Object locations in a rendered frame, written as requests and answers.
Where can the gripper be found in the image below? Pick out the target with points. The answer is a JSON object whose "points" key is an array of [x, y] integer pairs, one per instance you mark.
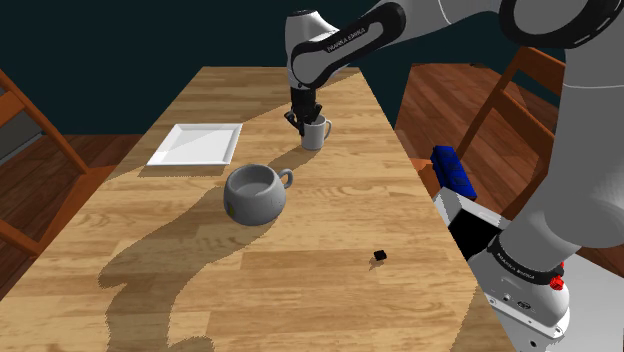
{"points": [[303, 102]]}

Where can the white cylindrical mug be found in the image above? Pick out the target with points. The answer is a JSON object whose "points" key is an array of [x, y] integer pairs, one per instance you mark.
{"points": [[313, 135]]}

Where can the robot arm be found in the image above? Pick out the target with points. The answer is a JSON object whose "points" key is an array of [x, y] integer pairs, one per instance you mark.
{"points": [[575, 161]]}

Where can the round grey mug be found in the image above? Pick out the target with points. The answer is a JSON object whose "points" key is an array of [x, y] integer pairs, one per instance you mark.
{"points": [[253, 197]]}

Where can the white square plate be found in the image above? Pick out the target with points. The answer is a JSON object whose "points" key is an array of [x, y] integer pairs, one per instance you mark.
{"points": [[197, 144]]}

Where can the blue box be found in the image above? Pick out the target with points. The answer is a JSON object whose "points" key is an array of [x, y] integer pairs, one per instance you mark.
{"points": [[453, 170]]}

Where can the small black cube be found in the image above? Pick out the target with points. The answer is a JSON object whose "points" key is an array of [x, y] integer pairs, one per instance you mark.
{"points": [[380, 254]]}

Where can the wooden table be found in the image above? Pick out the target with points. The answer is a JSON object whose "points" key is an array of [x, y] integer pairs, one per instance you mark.
{"points": [[317, 297]]}

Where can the brown wooden chair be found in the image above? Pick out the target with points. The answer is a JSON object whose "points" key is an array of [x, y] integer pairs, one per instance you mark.
{"points": [[516, 122], [34, 122]]}

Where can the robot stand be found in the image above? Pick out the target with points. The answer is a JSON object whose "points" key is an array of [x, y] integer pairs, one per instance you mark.
{"points": [[600, 302]]}

